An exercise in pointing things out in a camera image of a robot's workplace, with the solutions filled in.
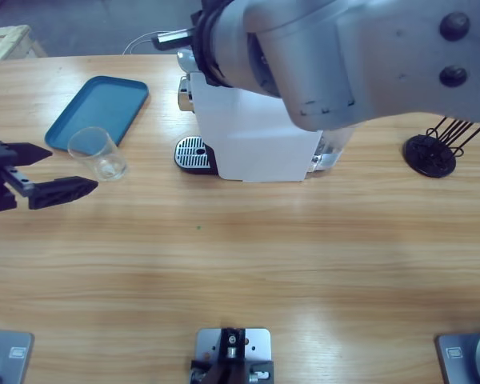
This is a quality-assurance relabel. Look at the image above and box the chrome coffee machine lever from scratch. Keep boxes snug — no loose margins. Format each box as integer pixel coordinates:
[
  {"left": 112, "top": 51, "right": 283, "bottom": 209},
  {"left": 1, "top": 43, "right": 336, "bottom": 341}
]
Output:
[{"left": 177, "top": 48, "right": 199, "bottom": 73}]

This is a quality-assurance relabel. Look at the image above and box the white capsule coffee machine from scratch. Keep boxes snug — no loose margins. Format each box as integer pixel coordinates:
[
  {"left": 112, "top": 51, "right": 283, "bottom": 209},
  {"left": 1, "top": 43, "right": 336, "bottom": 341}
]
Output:
[{"left": 174, "top": 47, "right": 325, "bottom": 183}]

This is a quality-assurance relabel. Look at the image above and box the blue rectangular tray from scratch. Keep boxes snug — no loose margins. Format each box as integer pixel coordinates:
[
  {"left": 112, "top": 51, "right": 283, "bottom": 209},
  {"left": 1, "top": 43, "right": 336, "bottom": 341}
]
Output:
[{"left": 43, "top": 75, "right": 150, "bottom": 152}]

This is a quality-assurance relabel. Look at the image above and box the white floor cable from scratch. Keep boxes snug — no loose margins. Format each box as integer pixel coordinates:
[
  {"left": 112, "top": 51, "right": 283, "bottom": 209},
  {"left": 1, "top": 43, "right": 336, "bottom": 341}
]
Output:
[{"left": 122, "top": 30, "right": 162, "bottom": 55}]

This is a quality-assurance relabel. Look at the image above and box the metal bracket with dark post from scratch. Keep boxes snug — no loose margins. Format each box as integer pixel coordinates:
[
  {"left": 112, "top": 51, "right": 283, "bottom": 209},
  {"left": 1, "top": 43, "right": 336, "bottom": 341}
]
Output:
[{"left": 190, "top": 326, "right": 275, "bottom": 384}]

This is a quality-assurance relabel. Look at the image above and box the black capsule holder with rods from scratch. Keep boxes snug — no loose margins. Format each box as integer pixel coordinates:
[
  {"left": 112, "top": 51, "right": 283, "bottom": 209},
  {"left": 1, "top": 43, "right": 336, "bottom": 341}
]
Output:
[{"left": 402, "top": 118, "right": 480, "bottom": 179}]

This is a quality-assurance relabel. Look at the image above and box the clear drinking glass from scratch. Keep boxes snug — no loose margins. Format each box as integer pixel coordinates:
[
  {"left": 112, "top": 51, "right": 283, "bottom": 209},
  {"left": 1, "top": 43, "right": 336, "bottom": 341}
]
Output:
[{"left": 67, "top": 126, "right": 128, "bottom": 182}]

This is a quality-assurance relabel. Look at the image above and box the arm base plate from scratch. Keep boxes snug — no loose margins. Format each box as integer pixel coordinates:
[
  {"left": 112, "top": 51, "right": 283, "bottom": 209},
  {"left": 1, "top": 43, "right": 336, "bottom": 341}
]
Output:
[
  {"left": 435, "top": 330, "right": 480, "bottom": 384},
  {"left": 0, "top": 327, "right": 35, "bottom": 384}
]

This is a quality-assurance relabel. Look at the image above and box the wooden crate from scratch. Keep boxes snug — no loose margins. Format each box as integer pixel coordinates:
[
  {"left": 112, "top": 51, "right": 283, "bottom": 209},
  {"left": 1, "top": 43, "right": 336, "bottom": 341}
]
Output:
[{"left": 0, "top": 24, "right": 49, "bottom": 63}]

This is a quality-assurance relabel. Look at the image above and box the clear water tank black lid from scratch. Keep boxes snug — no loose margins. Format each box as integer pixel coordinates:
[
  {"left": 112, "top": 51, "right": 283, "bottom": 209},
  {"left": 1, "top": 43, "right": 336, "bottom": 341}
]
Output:
[{"left": 311, "top": 123, "right": 359, "bottom": 173}]

